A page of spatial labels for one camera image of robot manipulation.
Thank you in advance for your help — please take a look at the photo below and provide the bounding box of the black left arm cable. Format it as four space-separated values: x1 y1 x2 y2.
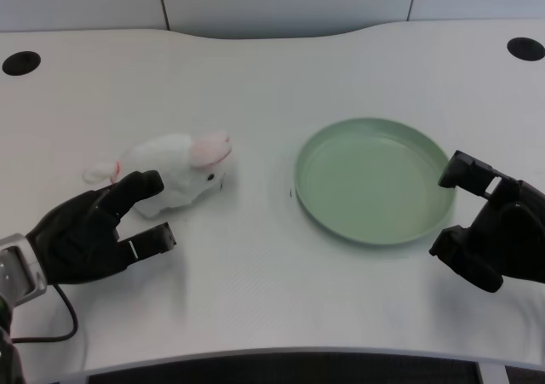
9 283 80 344

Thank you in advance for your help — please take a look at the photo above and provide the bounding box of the black cable grommet hole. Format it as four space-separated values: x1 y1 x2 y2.
507 37 545 62
1 50 42 77

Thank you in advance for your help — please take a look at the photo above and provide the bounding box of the white plush rabbit doll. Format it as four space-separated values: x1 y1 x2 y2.
81 131 233 220

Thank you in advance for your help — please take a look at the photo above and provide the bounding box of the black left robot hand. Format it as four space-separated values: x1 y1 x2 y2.
26 169 179 286

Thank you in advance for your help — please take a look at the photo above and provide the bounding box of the green round plate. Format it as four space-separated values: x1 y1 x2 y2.
293 117 458 247

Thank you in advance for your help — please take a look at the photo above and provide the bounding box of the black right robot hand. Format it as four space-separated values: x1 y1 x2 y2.
427 149 545 294

